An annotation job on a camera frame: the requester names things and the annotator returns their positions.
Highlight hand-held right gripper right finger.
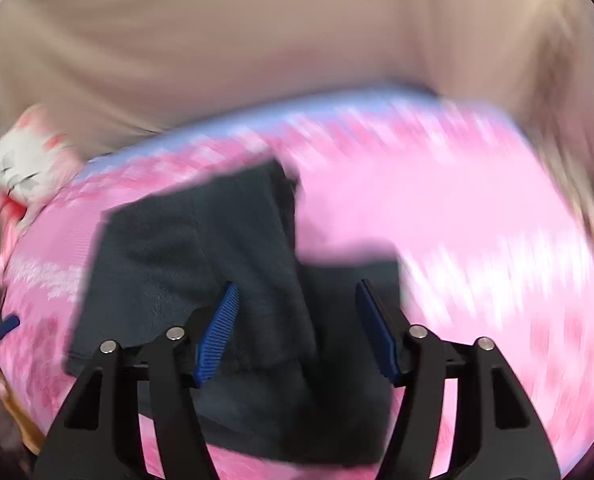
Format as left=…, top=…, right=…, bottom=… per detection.
left=354, top=279, right=560, bottom=480

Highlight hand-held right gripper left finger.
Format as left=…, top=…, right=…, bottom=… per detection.
left=34, top=282, right=240, bottom=480

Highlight dark grey pants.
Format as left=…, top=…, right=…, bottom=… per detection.
left=66, top=157, right=403, bottom=466

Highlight pink floral bed sheet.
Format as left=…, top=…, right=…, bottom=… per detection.
left=0, top=95, right=594, bottom=480

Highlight white rabbit pillow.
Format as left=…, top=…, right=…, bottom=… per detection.
left=0, top=105, right=85, bottom=221

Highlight pale floral blanket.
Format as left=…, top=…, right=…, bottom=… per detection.
left=502, top=10, right=594, bottom=261

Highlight beige cloth cover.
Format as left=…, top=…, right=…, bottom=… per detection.
left=0, top=0, right=594, bottom=161

